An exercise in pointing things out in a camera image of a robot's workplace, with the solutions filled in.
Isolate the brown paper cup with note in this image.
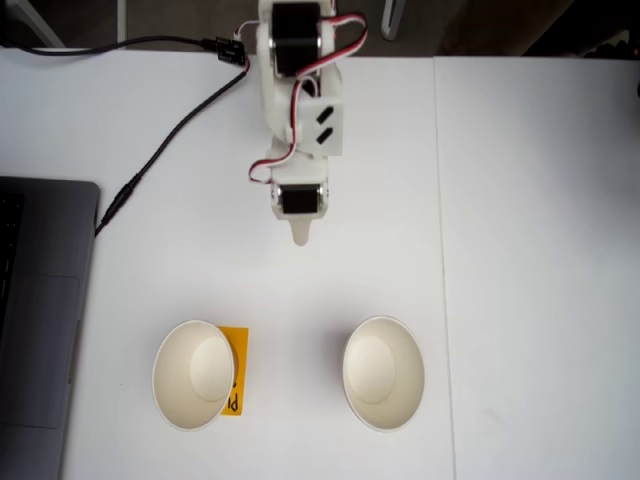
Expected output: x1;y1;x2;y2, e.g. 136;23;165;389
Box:
151;319;237;434

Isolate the black cable with barrel connector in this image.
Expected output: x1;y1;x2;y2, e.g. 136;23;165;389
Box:
93;69;250;237

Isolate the yellow handwritten sticky note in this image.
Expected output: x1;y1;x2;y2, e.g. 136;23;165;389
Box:
217;325;250;417

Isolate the dark grey laptop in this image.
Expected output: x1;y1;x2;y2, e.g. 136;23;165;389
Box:
0;175;101;480

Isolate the small black circuit board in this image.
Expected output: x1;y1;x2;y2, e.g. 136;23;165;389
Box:
213;34;250;67

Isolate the black USB cable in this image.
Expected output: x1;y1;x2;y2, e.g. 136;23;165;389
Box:
0;35;217;57

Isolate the grey metal chair leg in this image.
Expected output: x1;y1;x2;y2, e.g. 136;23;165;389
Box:
381;0;407;41

